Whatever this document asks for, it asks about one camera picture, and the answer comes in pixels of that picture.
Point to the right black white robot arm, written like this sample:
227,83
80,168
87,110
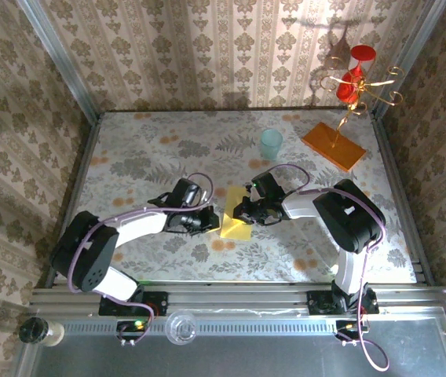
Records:
348,224

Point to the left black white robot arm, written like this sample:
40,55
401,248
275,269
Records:
89,259

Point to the floral patterned table cover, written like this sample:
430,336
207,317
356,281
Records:
207,259

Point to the pale blue plastic cup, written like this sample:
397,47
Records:
271,145

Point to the grey metal tray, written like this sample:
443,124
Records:
246,357

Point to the red wine glass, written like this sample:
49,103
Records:
346,91

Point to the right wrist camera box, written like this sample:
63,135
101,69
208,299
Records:
249,190

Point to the aluminium front rail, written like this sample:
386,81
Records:
238,299

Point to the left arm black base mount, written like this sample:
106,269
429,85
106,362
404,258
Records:
156,302

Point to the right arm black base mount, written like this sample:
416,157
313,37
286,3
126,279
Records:
321,302

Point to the aluminium side rail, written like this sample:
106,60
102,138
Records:
85,157
383,153

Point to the aluminium corner post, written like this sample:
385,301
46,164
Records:
60,59
407,59

